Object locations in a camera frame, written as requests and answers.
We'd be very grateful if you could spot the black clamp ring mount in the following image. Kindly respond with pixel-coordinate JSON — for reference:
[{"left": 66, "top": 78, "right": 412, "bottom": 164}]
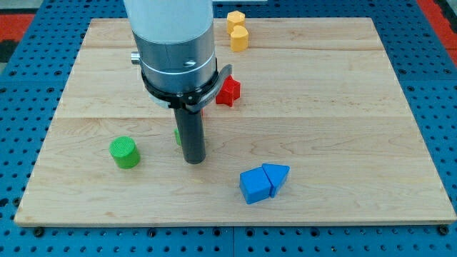
[{"left": 141, "top": 64, "right": 232, "bottom": 113}]

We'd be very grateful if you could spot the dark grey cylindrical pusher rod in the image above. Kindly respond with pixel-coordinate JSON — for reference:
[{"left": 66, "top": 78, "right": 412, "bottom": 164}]
[{"left": 174, "top": 109, "right": 206, "bottom": 164}]

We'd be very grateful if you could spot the green star block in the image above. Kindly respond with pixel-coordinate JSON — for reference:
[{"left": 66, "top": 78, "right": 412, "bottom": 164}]
[{"left": 174, "top": 128, "right": 181, "bottom": 146}]

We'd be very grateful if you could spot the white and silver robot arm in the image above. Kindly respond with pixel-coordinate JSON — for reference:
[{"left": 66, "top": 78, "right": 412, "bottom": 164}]
[{"left": 124, "top": 0, "right": 232, "bottom": 164}]

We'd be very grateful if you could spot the red star block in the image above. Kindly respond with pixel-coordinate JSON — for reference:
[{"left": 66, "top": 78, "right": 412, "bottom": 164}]
[{"left": 216, "top": 75, "right": 241, "bottom": 107}]

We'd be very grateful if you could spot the yellow hexagon block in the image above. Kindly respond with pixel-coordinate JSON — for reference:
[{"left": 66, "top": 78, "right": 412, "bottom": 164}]
[{"left": 226, "top": 11, "right": 246, "bottom": 34}]

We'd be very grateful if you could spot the green cylinder block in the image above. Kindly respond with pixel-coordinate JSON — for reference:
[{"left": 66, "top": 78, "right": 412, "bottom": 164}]
[{"left": 109, "top": 136, "right": 141, "bottom": 169}]

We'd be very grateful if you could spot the yellow heart block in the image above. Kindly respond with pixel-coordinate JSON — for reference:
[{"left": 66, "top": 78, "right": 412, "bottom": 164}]
[{"left": 230, "top": 25, "right": 249, "bottom": 52}]

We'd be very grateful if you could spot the blue cube block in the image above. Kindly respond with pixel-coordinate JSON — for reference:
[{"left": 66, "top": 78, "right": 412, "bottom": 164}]
[{"left": 239, "top": 167, "right": 271, "bottom": 204}]

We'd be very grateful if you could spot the blue triangle block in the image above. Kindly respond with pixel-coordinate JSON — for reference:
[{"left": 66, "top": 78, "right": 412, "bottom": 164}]
[{"left": 261, "top": 163, "right": 290, "bottom": 198}]

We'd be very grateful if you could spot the wooden board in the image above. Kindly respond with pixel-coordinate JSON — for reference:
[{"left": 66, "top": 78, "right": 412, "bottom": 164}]
[{"left": 14, "top": 18, "right": 456, "bottom": 228}]

